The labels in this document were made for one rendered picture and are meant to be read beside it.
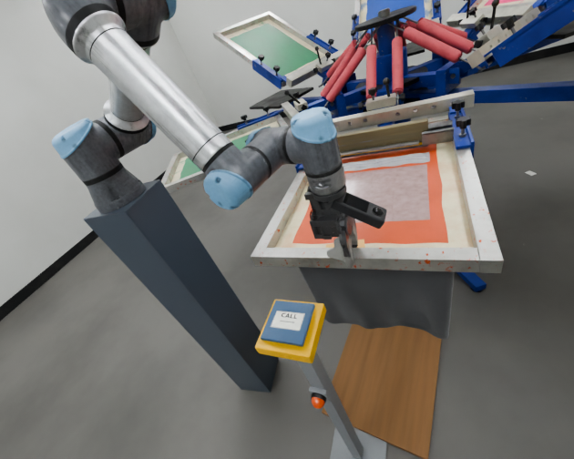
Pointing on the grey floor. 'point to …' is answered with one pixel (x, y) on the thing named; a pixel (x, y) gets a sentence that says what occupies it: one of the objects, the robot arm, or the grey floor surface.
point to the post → (343, 448)
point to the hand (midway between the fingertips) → (354, 254)
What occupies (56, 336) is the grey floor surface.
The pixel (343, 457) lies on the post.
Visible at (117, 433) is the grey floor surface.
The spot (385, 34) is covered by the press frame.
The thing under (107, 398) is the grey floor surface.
